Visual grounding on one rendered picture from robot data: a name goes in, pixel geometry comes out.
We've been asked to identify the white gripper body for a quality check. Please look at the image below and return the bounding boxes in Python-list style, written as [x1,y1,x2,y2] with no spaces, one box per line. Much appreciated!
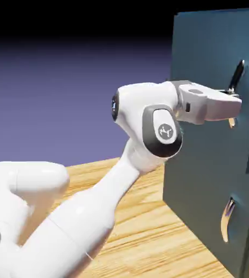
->
[203,86,243,122]

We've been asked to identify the teal cabinet door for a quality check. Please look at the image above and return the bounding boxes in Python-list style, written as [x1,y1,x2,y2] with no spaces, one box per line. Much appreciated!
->
[167,7,249,175]
[162,106,249,278]

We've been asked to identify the curved metal door handle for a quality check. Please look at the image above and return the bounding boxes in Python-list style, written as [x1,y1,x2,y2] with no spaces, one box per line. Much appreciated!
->
[227,59,246,129]
[220,197,237,243]

